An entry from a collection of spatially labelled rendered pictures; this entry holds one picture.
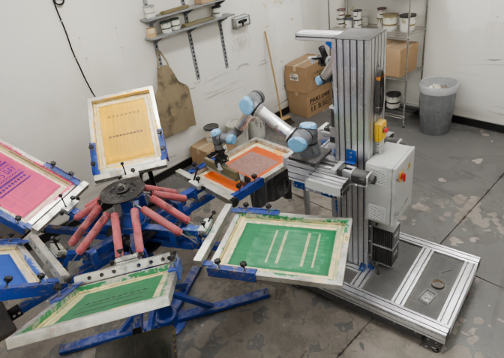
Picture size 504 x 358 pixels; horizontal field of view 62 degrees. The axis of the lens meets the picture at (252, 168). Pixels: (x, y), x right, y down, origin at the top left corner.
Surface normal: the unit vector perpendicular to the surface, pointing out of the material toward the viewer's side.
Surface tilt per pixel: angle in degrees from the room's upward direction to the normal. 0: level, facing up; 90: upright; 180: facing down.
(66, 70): 90
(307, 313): 0
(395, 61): 89
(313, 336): 0
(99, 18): 90
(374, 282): 0
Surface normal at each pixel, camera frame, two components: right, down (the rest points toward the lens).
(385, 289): -0.13, -0.85
